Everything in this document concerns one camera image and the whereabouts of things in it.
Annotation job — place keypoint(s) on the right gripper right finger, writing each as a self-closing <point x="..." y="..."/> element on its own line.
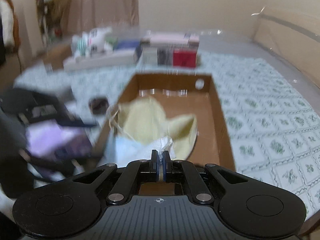
<point x="245" y="205"/>

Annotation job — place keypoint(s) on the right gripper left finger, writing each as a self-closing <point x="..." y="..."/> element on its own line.
<point x="71" y="206"/>

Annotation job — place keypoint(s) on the purple tissue pack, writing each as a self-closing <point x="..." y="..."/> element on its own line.
<point x="48" y="140"/>

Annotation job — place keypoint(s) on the white tissue sheet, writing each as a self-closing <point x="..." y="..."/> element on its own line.
<point x="121" y="151"/>

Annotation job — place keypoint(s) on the cream yellow towel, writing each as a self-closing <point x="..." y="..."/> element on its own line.
<point x="144" y="120"/>

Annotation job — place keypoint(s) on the black red round pad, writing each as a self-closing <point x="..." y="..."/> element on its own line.
<point x="99" y="105"/>

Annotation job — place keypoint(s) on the floral tablecloth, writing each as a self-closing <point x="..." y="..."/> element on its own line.
<point x="274" y="131"/>

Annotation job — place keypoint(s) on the brown cardboard tray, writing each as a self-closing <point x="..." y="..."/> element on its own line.
<point x="188" y="110"/>

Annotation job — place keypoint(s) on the white bunny plush toy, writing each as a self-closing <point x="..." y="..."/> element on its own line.
<point x="92" y="42"/>

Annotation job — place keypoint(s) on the white blue flat box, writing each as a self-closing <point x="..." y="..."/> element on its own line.
<point x="126" y="52"/>

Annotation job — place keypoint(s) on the stack of books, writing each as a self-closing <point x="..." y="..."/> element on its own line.
<point x="171" y="49"/>

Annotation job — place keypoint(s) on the beige curtain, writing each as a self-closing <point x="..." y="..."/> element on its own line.
<point x="84" y="15"/>

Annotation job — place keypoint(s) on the large plastic wrapped cardboard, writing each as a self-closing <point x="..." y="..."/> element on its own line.
<point x="293" y="36"/>

